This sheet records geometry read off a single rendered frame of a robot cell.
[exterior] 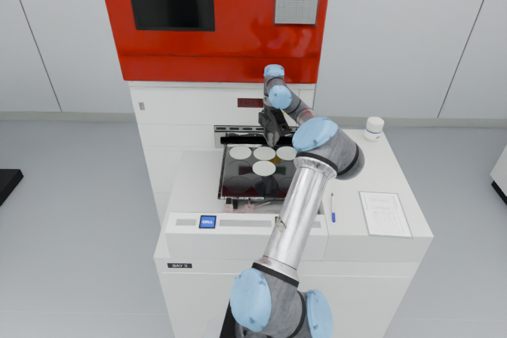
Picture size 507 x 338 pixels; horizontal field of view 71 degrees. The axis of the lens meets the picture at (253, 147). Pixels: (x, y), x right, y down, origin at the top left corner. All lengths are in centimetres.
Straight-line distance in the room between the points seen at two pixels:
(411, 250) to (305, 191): 62
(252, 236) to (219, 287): 33
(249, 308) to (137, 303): 150
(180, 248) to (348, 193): 65
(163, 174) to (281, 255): 120
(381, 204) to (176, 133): 98
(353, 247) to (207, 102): 86
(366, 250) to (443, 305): 115
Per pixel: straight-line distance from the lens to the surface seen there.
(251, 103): 160
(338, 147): 91
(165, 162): 187
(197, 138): 174
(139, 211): 269
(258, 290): 80
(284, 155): 162
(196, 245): 128
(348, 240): 127
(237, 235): 122
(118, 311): 227
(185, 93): 161
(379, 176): 150
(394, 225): 133
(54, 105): 386
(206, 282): 146
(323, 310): 94
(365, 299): 161
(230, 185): 146
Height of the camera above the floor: 191
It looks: 38 degrees down
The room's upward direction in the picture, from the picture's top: 1 degrees clockwise
